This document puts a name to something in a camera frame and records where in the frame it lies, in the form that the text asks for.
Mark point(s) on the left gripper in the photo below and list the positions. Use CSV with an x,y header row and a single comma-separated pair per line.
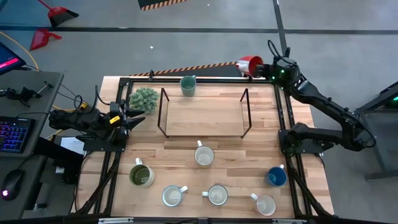
x,y
117,127

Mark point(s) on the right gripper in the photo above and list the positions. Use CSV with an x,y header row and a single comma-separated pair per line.
x,y
281,73

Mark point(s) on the red and white mug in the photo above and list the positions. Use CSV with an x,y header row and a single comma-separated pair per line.
x,y
245,66

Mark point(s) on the olive green mug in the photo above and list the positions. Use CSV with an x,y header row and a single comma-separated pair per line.
x,y
141,175

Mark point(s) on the teal green mug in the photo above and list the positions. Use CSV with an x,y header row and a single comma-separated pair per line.
x,y
187,87

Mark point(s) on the pale white mug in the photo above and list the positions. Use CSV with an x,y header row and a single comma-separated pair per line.
x,y
172,196

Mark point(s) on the blue white patterned mug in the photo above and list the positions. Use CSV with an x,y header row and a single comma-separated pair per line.
x,y
218,195

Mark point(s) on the beige white mug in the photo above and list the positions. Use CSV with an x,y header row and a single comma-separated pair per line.
x,y
265,205

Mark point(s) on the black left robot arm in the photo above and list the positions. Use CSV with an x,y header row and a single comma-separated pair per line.
x,y
77,119

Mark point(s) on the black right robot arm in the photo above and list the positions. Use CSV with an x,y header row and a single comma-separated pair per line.
x,y
326,105

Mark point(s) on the green succulent plant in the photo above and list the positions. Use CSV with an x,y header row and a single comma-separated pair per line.
x,y
143,99

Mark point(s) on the black hazard stripe mat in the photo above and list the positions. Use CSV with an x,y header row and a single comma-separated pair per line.
x,y
152,3
217,71

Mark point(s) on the white paper sheet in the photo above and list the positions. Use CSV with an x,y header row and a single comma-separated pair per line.
x,y
71,143

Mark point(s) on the grey desk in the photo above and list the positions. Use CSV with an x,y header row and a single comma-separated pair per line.
x,y
31,84

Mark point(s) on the black clamp tool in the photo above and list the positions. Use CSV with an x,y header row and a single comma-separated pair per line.
x,y
23,93

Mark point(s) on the backlit black keyboard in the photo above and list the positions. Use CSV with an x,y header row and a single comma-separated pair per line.
x,y
14,133

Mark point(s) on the red dustpan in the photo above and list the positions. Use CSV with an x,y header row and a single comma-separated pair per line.
x,y
42,37

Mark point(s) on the red broom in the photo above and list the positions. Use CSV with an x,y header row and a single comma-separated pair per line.
x,y
57,12

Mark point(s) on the black computer mouse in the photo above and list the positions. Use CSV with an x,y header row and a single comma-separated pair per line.
x,y
12,183

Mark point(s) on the black monitor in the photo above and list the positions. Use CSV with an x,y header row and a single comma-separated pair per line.
x,y
7,59

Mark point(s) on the dark grey side table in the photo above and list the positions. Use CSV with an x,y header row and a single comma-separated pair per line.
x,y
385,140

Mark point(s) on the black aluminium frame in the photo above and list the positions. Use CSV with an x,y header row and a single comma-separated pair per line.
x,y
217,81

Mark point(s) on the black desk mount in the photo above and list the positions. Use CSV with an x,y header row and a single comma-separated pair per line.
x,y
56,152

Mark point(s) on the silver metal bracket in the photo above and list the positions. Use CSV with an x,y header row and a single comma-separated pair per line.
x,y
289,221
115,220

